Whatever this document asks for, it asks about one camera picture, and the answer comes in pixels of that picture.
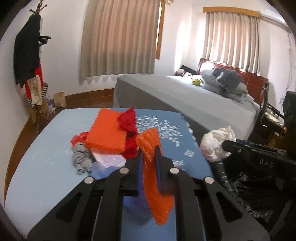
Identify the white air conditioner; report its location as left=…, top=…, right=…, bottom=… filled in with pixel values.
left=259, top=9, right=286, bottom=24

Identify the right beige curtain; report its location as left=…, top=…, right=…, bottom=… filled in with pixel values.
left=203, top=11, right=260, bottom=74

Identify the orange bubble wrap square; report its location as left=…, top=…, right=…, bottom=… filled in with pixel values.
left=85, top=108, right=127, bottom=154

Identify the black hanging jacket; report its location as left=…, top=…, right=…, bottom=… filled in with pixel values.
left=14, top=14, right=41, bottom=88

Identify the brown paper bag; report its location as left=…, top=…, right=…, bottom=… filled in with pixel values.
left=53, top=92, right=67, bottom=108

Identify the red wooden headboard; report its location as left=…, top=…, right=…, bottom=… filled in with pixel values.
left=196, top=58, right=268, bottom=105

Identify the canvas tote bag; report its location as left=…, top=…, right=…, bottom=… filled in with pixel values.
left=26, top=75, right=43, bottom=106

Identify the grey bed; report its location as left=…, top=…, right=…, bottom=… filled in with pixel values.
left=113, top=74, right=260, bottom=143

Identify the grey pillow stack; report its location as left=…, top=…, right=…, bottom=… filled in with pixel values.
left=201, top=67, right=255, bottom=104

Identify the green plush toy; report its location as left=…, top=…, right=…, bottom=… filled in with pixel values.
left=192, top=79, right=204, bottom=86

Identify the white medicine box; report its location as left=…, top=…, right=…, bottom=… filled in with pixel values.
left=90, top=148, right=126, bottom=169

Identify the dark grey folded blanket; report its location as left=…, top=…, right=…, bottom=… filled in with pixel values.
left=213, top=67, right=243, bottom=95

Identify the left beige curtain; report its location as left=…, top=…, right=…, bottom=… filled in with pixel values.
left=79, top=1, right=161, bottom=83

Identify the grey sock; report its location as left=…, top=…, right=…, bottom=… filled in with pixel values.
left=72, top=142, right=92, bottom=175

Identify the pink plush toy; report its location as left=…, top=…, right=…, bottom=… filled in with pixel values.
left=175, top=69, right=185, bottom=76

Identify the red plastic bag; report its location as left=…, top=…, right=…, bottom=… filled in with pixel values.
left=70, top=132, right=89, bottom=147

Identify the red hanging garment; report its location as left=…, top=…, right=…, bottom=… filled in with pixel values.
left=25, top=61, right=44, bottom=106

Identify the wooden coat rack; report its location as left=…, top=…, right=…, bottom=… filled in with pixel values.
left=30, top=0, right=51, bottom=135

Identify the red cloth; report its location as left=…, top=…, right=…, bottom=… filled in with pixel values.
left=117, top=108, right=138, bottom=159

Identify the blue tree-print tablecloth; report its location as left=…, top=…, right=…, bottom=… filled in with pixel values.
left=5, top=108, right=212, bottom=236

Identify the black office chair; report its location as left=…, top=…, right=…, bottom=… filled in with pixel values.
left=249, top=83, right=285, bottom=145

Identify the beige curtain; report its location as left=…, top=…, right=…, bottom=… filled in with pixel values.
left=79, top=1, right=161, bottom=83
left=203, top=11, right=260, bottom=74

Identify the striped basket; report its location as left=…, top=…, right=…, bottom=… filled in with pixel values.
left=27, top=82, right=49, bottom=108

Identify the black-lined trash bin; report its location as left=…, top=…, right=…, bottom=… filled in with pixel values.
left=215, top=159, right=292, bottom=220

